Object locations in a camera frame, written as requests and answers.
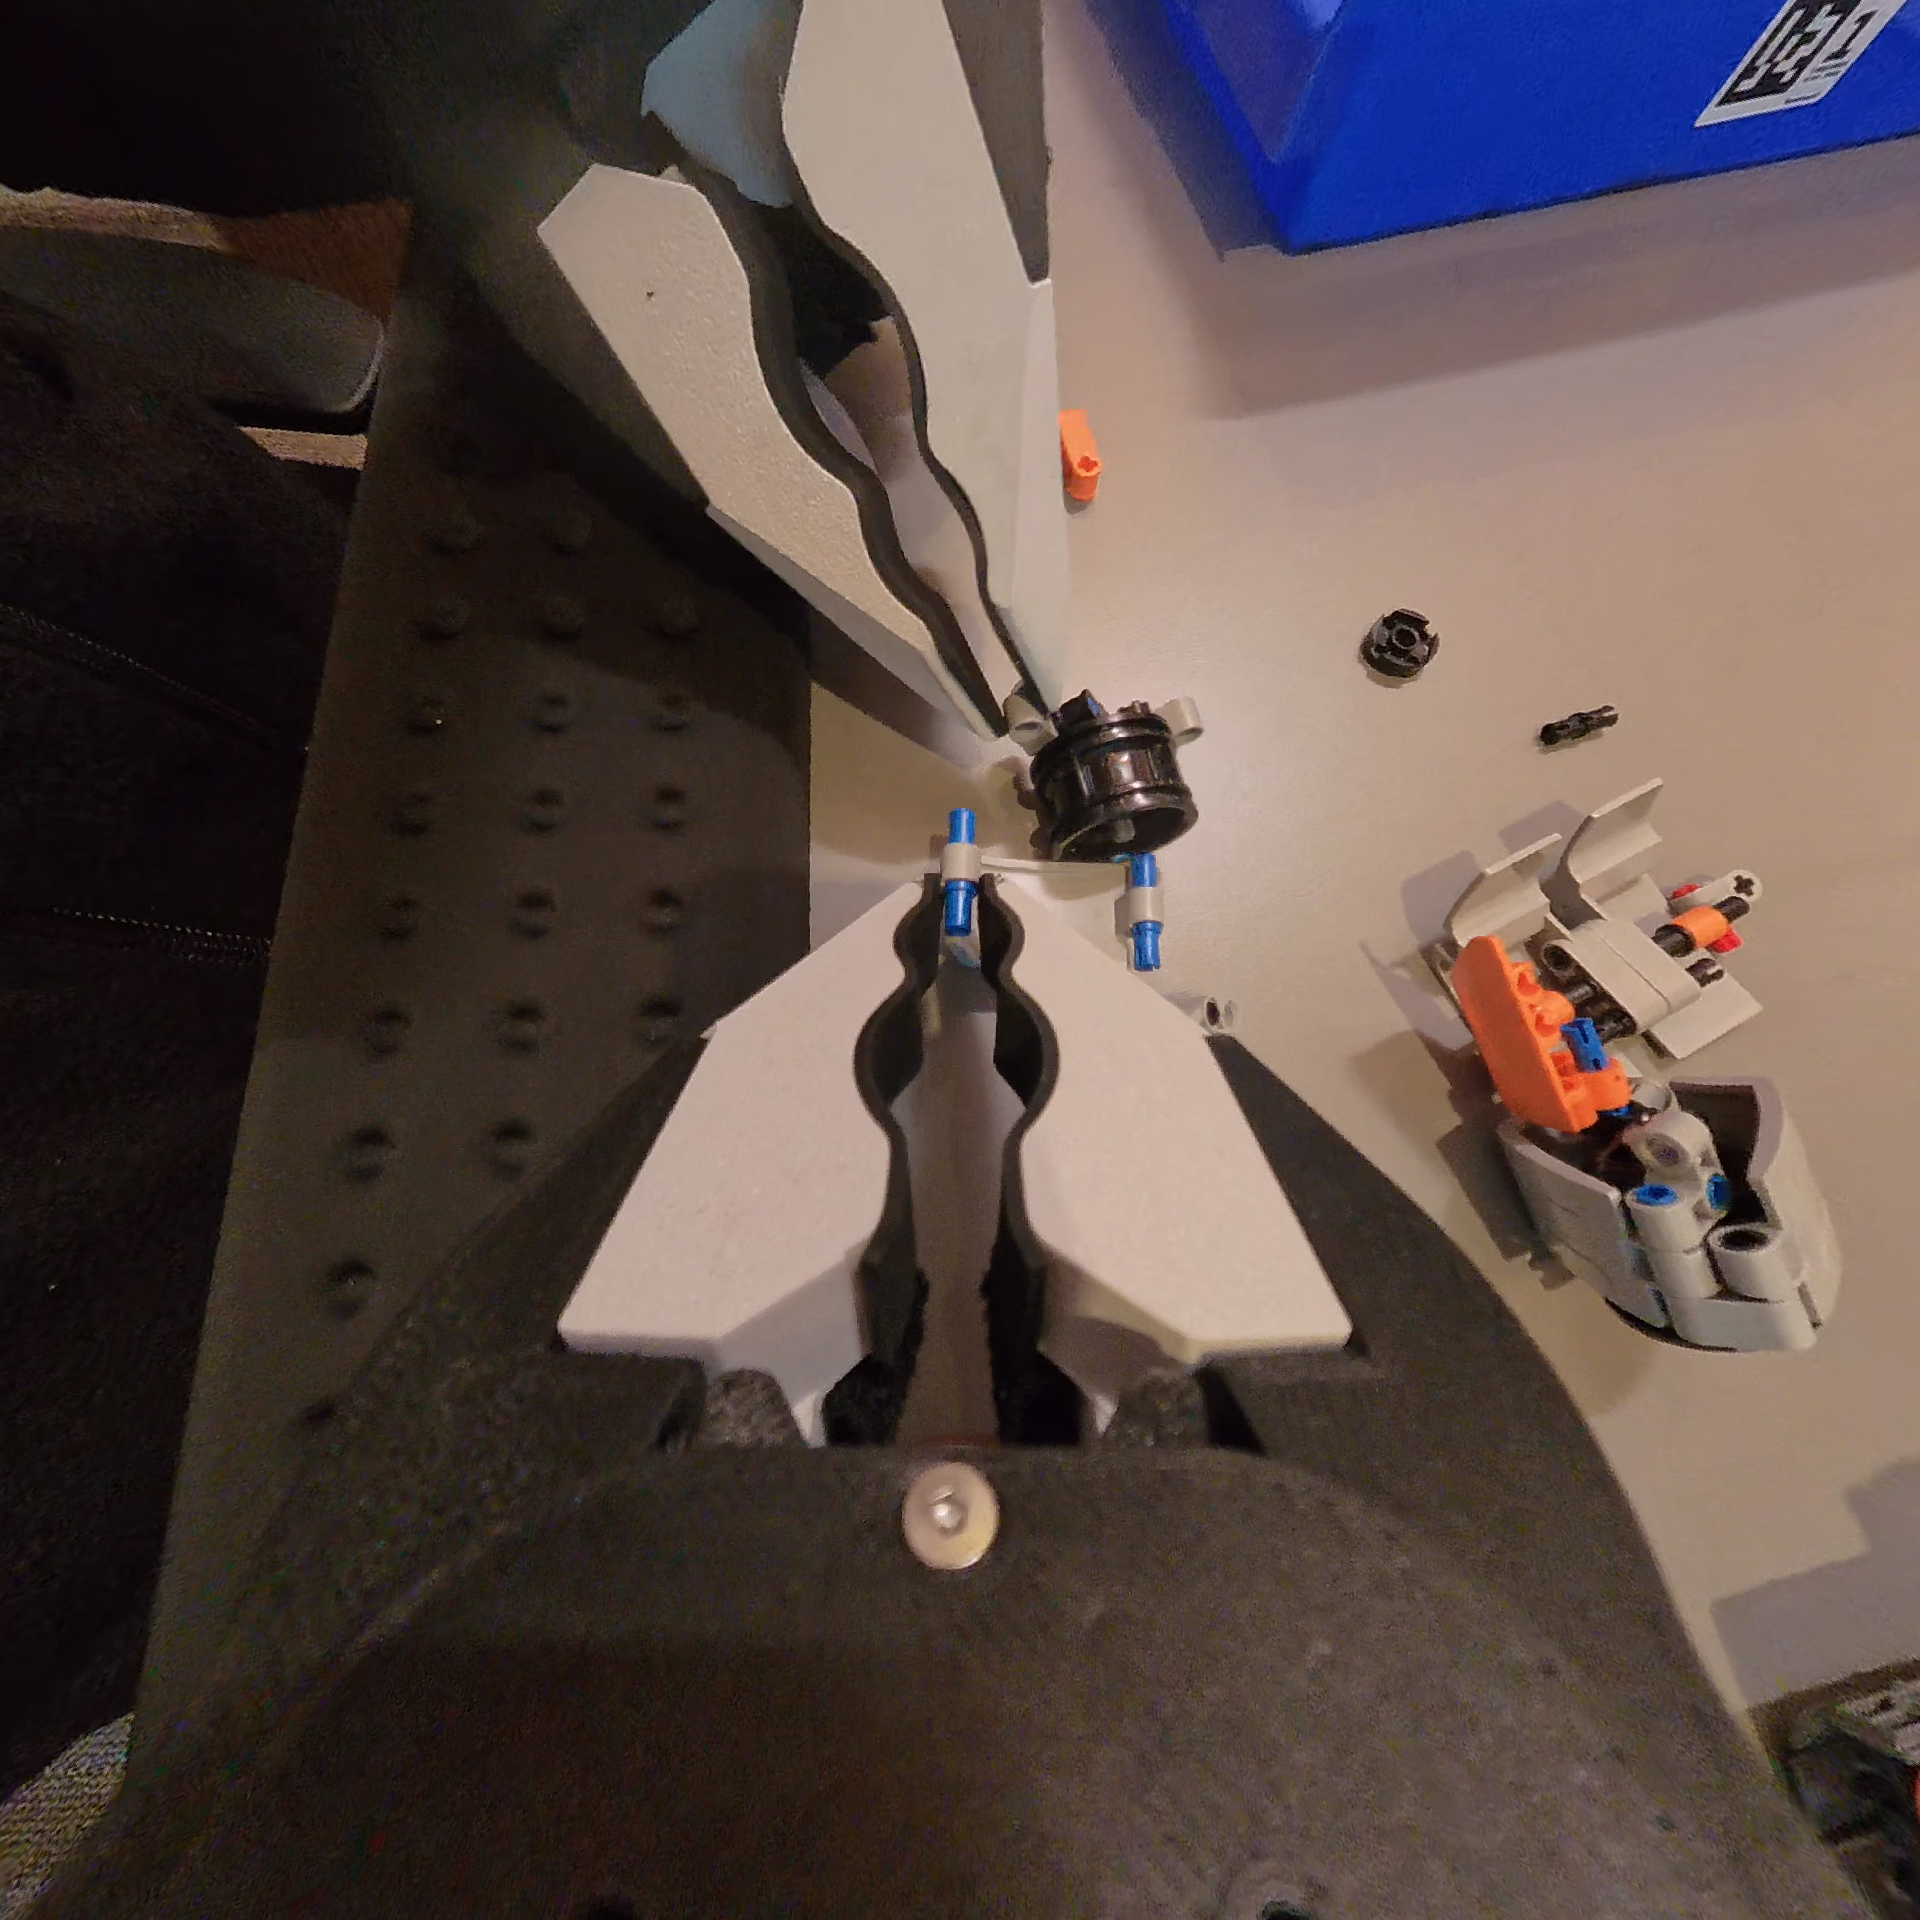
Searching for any grey panel with blue pins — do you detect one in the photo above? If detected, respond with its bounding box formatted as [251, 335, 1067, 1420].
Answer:
[939, 808, 1168, 980]

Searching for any grey orange tracked toy robot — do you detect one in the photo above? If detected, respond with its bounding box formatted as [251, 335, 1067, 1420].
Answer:
[1752, 1668, 1920, 1920]

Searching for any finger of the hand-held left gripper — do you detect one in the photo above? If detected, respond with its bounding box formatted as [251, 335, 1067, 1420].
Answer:
[778, 0, 1072, 705]
[536, 160, 1009, 740]

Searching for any blue plastic bin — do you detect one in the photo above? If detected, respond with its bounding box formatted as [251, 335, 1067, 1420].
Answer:
[1089, 0, 1920, 261]

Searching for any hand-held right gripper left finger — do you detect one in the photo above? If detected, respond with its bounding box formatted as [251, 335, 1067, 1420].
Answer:
[556, 883, 941, 1444]

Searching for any grey fabric cushion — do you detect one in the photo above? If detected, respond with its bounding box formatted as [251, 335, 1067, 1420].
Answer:
[0, 1711, 139, 1920]

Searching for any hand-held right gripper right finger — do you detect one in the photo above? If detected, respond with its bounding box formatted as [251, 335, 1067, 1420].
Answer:
[991, 883, 1356, 1439]

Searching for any black chair armrest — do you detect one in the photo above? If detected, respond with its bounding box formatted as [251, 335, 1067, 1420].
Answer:
[0, 187, 386, 416]

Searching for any black toy wheel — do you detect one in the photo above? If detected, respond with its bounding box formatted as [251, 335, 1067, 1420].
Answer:
[1005, 682, 1211, 867]

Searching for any grey shell assembly with pins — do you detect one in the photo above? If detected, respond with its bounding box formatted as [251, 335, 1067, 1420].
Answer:
[1495, 1072, 1845, 1356]

